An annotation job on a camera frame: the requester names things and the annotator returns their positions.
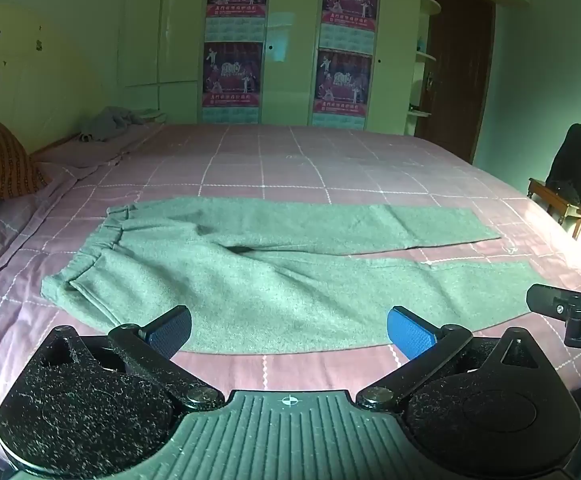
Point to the orange patterned pillow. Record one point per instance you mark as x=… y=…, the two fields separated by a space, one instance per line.
x=15 y=165

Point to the grey-green pants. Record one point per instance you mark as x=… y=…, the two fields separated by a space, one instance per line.
x=270 y=285

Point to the bed with pink checked sheet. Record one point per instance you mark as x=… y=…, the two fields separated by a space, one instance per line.
x=320 y=170

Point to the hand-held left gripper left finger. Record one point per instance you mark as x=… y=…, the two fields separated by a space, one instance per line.
x=170 y=335

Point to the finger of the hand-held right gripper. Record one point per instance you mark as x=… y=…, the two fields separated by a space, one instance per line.
x=550 y=300

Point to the wooden chair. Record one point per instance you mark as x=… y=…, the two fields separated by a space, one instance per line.
x=557 y=200

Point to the cream wardrobe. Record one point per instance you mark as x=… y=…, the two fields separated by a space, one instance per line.
x=290 y=35

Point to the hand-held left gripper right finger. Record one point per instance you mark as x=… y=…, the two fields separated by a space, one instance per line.
x=410 y=335

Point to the brown wooden door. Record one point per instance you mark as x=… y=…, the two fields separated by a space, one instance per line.
x=460 y=75

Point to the crumpled grey cloth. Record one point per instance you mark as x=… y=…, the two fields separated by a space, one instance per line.
x=110 y=122

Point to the cream corner shelf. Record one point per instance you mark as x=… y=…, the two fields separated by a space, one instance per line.
x=423 y=57

